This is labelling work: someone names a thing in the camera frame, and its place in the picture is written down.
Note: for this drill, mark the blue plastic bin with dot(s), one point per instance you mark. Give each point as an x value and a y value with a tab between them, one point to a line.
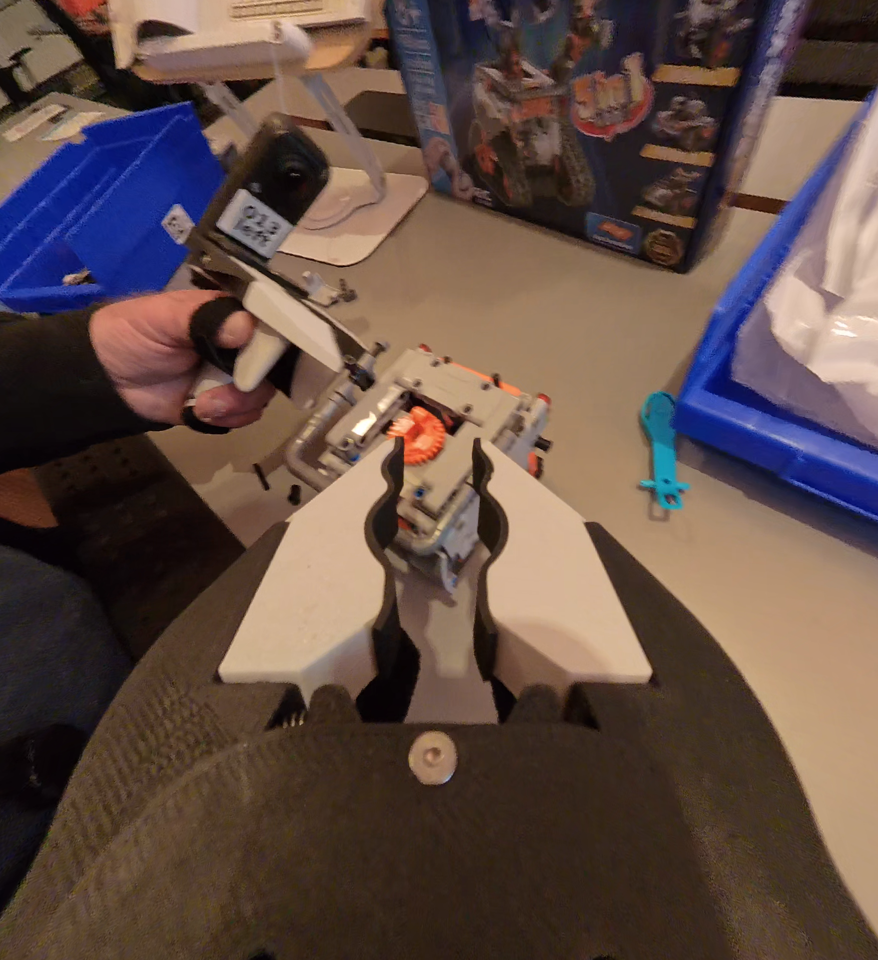
799	435

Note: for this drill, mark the white stand base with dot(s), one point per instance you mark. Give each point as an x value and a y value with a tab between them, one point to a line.
364	203

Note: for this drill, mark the blue bin with label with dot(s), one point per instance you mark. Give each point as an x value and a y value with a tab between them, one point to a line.
94	210

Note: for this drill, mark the person's left hand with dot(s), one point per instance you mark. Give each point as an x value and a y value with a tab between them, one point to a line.
154	360

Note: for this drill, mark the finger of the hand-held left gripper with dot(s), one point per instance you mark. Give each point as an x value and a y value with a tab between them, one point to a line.
304	323

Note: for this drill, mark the grey toy brick model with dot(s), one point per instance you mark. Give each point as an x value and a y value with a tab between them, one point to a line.
454	398

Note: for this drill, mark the person's left forearm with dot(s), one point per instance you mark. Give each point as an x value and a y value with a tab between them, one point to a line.
34	390

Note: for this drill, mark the clear plastic bags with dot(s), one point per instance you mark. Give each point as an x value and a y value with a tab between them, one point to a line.
859	300

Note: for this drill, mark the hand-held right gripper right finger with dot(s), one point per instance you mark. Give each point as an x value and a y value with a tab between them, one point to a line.
566	600

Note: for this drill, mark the robot kit box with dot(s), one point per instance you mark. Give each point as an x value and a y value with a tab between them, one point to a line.
604	105

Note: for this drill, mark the teal brick separator tool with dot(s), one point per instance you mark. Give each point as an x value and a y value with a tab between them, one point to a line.
658	435

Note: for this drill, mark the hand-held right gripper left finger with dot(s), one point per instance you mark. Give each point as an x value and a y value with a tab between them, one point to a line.
304	600

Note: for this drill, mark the person's blue trousers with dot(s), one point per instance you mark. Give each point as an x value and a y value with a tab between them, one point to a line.
34	645

